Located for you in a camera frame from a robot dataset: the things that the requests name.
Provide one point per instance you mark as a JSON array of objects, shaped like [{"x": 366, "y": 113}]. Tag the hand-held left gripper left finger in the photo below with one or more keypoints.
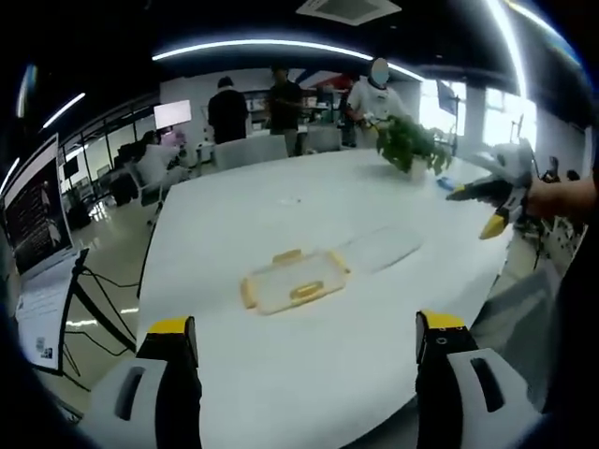
[{"x": 154, "y": 402}]

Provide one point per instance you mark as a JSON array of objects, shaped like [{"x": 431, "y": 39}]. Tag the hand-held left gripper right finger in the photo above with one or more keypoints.
[{"x": 449, "y": 397}]

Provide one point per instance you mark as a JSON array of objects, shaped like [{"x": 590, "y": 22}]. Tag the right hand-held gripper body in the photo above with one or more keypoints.
[{"x": 512, "y": 161}]

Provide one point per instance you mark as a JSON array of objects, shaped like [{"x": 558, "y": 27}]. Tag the clear plastic container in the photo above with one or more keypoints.
[{"x": 386, "y": 248}]

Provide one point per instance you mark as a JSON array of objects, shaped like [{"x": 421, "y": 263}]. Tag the clear lid with yellow buckles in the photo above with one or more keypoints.
[{"x": 292, "y": 283}]

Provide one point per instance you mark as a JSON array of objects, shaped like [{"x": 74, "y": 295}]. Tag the small blue object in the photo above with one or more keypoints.
[{"x": 445, "y": 183}]

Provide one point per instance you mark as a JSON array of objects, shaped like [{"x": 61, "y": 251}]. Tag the green potted plant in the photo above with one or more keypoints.
[{"x": 412, "y": 142}]

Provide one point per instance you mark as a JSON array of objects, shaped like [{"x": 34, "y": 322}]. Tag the grey chair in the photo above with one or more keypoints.
[{"x": 519, "y": 322}]

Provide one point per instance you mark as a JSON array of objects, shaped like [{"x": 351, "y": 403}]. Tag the person's dark clothing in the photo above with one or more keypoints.
[{"x": 578, "y": 299}]

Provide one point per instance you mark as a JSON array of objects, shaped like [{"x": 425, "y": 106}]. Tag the curved ceiling light strip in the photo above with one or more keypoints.
[
  {"x": 510, "y": 42},
  {"x": 262, "y": 49}
]

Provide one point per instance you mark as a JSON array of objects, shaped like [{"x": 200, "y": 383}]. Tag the white chair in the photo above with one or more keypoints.
[
  {"x": 250, "y": 154},
  {"x": 324, "y": 139}
]

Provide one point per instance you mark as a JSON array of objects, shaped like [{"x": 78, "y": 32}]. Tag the laptop on stand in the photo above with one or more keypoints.
[{"x": 39, "y": 243}]

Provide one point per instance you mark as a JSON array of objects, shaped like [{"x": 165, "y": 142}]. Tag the office chair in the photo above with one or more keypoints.
[{"x": 147, "y": 189}]

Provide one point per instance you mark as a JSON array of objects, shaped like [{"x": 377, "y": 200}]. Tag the ceiling air vent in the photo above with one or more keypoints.
[{"x": 348, "y": 10}]

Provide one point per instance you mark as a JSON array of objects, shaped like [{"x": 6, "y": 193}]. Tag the short ceiling light strip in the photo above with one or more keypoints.
[{"x": 63, "y": 110}]

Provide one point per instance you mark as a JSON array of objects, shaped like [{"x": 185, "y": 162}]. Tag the wall screen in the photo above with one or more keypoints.
[{"x": 172, "y": 114}]

